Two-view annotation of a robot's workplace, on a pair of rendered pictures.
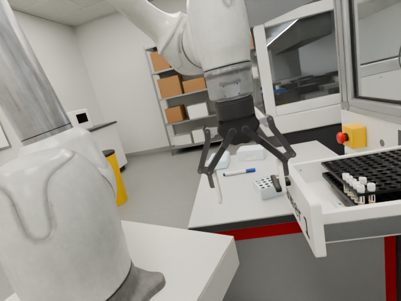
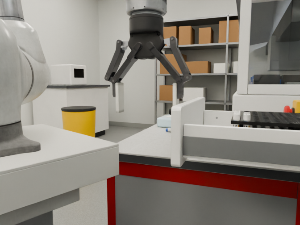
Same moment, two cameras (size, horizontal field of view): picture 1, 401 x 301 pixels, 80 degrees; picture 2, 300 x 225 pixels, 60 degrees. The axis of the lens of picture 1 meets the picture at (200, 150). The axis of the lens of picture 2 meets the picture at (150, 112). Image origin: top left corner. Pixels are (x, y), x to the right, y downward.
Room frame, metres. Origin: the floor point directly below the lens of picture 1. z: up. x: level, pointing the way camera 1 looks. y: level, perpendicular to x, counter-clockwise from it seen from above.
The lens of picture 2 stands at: (-0.11, -0.20, 0.97)
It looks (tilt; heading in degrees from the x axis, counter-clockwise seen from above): 7 degrees down; 10
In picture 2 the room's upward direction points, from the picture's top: straight up
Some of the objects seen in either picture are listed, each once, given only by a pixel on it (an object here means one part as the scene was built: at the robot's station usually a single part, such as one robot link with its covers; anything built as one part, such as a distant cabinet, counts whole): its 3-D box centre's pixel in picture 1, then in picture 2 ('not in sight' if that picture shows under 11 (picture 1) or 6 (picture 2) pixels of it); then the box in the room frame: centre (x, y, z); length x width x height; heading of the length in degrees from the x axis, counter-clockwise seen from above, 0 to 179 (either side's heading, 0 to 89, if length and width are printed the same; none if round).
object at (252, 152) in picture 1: (252, 152); not in sight; (1.11, -0.24, 0.79); 0.13 x 0.09 x 0.05; 64
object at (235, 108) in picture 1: (237, 120); (146, 37); (0.47, -0.08, 1.07); 0.08 x 0.07 x 0.09; 80
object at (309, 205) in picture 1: (295, 193); (191, 124); (0.48, -0.19, 0.87); 0.29 x 0.02 x 0.11; 170
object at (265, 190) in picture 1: (274, 184); not in sight; (0.73, -0.22, 0.78); 0.12 x 0.08 x 0.04; 93
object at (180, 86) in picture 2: (288, 162); (184, 86); (0.46, -0.17, 0.96); 0.03 x 0.01 x 0.05; 80
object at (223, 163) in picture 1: (219, 160); (171, 120); (1.12, -0.08, 0.78); 0.15 x 0.10 x 0.04; 164
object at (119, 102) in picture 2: (217, 186); (119, 97); (0.48, -0.02, 0.93); 0.03 x 0.01 x 0.07; 170
